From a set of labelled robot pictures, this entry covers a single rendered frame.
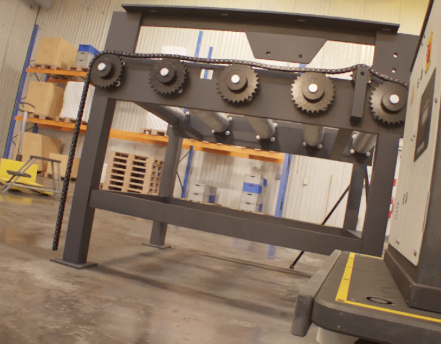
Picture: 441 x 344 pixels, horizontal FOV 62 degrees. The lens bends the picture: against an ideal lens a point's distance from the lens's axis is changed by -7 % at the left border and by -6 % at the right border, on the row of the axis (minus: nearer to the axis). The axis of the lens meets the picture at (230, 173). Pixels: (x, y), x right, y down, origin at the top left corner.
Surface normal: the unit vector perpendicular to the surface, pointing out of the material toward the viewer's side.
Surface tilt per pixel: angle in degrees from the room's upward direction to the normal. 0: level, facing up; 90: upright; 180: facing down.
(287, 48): 90
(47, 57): 90
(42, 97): 90
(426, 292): 90
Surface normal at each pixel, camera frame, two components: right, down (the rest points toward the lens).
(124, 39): -0.21, -0.09
